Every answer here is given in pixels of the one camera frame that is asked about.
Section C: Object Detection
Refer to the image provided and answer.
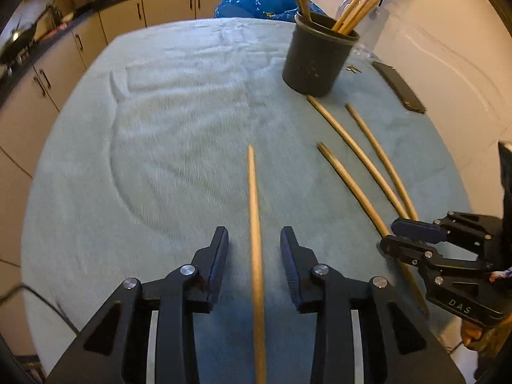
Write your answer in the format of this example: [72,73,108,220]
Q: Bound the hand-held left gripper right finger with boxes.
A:
[280,226,467,384]

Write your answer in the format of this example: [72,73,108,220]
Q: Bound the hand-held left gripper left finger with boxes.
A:
[46,226,229,384]

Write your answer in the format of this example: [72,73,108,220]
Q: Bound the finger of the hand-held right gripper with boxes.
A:
[391,211,505,249]
[380,235,505,325]

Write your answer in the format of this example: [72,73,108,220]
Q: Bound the wooden chopstick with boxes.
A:
[307,95,409,220]
[317,141,430,316]
[345,103,419,221]
[247,145,268,384]

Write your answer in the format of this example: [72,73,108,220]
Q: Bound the black utensil holder cup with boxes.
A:
[282,10,360,97]

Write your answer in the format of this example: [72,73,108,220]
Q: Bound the person's right hand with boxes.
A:
[460,320,486,350]

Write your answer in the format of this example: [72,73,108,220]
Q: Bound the light blue towel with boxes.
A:
[21,16,470,384]

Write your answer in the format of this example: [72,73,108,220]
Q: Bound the black flat rectangular device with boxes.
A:
[372,61,427,115]

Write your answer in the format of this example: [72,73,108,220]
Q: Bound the clear glass cup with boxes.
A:
[336,0,390,22]

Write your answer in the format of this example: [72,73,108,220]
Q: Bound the beige kitchen base cabinets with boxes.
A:
[0,0,249,329]

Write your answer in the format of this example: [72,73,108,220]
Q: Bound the black kitchen countertop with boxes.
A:
[0,0,249,105]

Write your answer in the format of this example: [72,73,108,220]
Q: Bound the black wok with lid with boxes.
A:
[0,8,52,65]

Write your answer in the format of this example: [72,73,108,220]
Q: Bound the black cable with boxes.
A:
[0,284,81,334]

